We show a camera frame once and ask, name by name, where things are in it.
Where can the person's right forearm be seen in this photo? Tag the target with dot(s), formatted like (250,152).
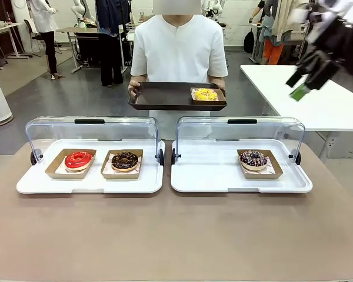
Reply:
(139,78)

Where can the white background desk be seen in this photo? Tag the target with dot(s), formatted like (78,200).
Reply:
(3,28)

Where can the person in white shirt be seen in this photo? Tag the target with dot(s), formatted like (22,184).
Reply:
(179,50)

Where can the black office chair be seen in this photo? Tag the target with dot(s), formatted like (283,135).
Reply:
(32,35)

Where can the person's left forearm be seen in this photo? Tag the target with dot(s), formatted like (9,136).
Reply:
(217,80)

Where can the bystander in dark blue coat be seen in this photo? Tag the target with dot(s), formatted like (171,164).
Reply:
(110,44)

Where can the chocolate sprinkled donut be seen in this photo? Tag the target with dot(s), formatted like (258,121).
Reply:
(253,161)

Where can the white side table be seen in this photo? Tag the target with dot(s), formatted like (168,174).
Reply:
(320,111)

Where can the black backpack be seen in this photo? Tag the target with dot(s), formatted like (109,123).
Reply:
(249,41)

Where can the person's right hand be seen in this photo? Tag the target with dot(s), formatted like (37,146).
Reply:
(133,88)

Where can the white display tray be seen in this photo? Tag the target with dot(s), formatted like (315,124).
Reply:
(91,185)
(211,176)

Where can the red glazed donut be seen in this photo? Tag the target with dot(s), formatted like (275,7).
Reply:
(73,163)

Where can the cardboard tray under red donut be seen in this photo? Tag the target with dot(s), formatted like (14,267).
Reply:
(54,173)

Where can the chocolate glazed donut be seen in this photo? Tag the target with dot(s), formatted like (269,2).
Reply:
(124,161)

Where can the dark brown serving tray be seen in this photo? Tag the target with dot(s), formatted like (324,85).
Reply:
(164,95)

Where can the clear hinged display cover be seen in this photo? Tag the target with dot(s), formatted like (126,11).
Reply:
(91,132)
(238,132)

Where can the bystander in white coat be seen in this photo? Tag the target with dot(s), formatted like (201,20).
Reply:
(44,26)

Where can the yellow glazed donut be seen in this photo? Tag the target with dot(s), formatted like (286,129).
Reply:
(206,94)

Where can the person's left hand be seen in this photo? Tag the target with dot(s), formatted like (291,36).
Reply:
(222,88)

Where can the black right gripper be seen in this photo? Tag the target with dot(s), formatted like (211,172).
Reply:
(320,64)

